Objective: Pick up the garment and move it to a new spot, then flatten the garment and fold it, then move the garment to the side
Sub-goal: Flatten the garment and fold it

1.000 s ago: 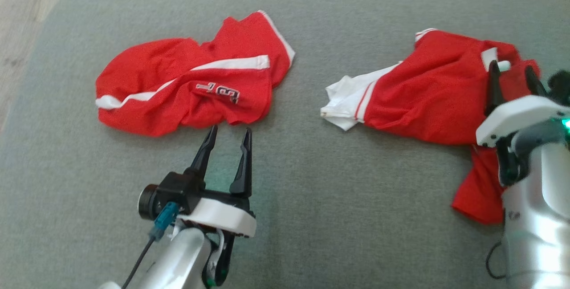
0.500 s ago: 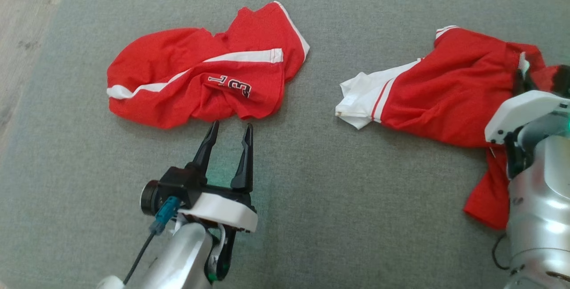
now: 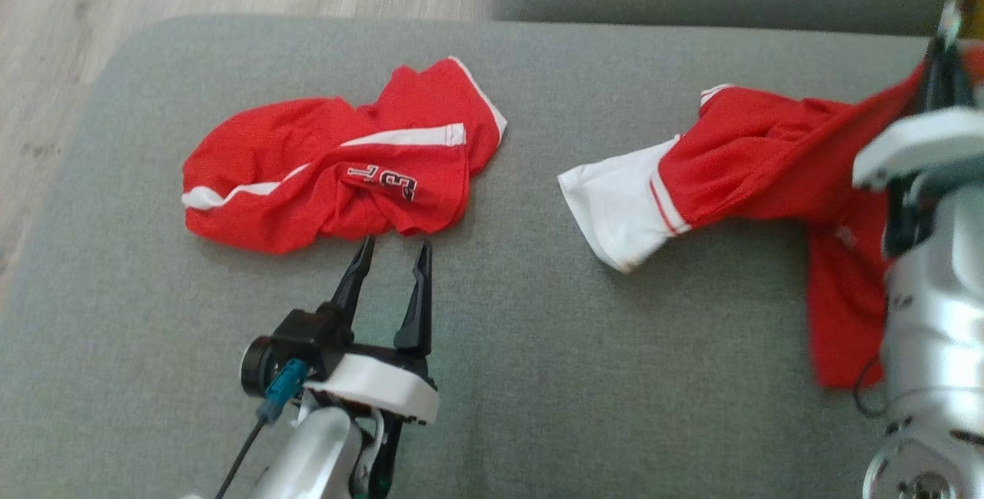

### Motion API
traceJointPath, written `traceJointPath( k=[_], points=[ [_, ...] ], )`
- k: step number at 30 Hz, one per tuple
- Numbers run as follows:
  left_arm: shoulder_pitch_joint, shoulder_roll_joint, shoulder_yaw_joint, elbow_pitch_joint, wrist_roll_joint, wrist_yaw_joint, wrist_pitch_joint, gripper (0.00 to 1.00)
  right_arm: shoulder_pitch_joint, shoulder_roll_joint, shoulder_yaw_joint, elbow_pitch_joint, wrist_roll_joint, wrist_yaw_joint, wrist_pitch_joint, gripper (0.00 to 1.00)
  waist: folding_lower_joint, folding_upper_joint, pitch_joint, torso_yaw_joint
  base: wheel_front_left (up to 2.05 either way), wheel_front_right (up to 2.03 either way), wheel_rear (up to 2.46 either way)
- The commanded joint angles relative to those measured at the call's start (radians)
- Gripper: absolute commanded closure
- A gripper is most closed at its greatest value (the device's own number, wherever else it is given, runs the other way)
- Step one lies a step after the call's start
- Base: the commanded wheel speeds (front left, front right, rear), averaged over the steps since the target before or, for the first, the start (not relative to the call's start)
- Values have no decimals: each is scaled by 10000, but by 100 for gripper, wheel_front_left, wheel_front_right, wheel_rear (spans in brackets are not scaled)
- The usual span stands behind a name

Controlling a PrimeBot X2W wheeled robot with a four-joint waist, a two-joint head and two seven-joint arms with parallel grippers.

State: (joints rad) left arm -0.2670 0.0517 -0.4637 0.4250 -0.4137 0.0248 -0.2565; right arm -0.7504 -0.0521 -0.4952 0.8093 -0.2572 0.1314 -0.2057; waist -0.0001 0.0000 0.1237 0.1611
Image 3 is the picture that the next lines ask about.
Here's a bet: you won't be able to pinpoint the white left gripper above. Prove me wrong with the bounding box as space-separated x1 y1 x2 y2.
304 235 441 427

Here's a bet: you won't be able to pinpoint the thin black cable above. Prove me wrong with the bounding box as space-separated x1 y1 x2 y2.
852 353 894 420

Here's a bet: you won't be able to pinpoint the red jersey with white sleeves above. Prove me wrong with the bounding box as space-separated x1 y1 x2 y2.
557 61 984 391

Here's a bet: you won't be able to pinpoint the red shorts with white stripe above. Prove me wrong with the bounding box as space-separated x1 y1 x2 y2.
181 56 508 256

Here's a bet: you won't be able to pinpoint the black cable with teal plug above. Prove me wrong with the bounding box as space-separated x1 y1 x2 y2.
214 358 310 499

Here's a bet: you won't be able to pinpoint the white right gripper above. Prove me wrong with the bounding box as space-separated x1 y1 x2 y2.
852 36 984 194

